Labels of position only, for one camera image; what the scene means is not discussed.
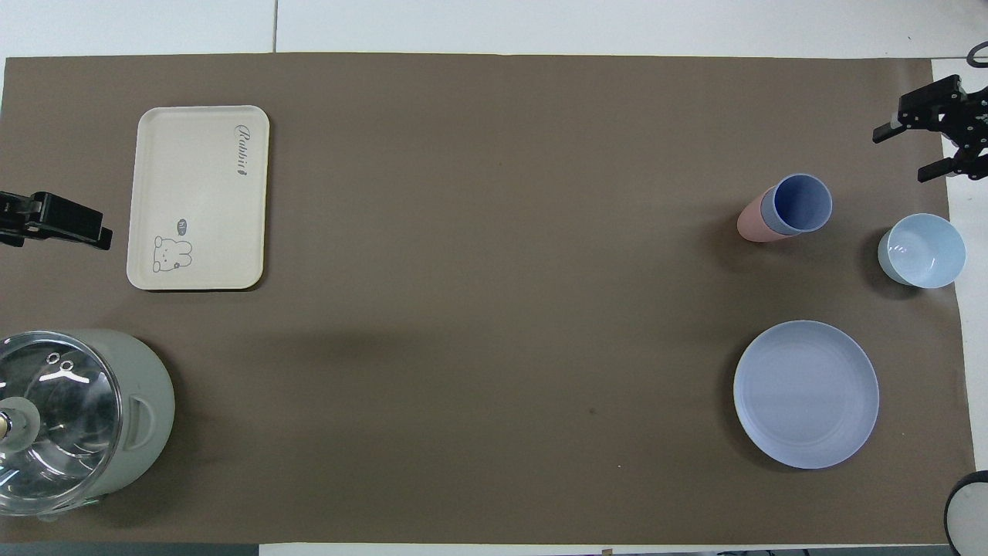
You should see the glass pot lid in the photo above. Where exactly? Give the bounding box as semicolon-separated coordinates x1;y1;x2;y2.
0;332;124;517

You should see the light blue bowl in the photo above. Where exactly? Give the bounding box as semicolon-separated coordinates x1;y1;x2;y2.
877;213;966;290

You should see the periwinkle blue plate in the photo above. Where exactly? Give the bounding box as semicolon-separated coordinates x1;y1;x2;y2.
733;320;880;470

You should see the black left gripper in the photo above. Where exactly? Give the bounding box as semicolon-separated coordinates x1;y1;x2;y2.
0;191;113;251

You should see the brown table mat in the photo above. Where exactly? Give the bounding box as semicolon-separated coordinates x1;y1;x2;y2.
0;53;985;545

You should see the cream rabbit print tray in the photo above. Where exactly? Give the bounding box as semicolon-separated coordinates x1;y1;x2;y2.
126;105;270;292

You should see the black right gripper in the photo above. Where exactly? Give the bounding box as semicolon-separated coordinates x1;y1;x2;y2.
873;75;988;183

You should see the pink cup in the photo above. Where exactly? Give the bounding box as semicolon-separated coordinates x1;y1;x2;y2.
736;187;796;244

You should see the periwinkle blue cup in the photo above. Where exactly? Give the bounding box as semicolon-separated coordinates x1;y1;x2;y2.
760;174;834;236

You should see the pale green cooking pot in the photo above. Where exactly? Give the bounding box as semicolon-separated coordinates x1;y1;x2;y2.
0;329;176;518

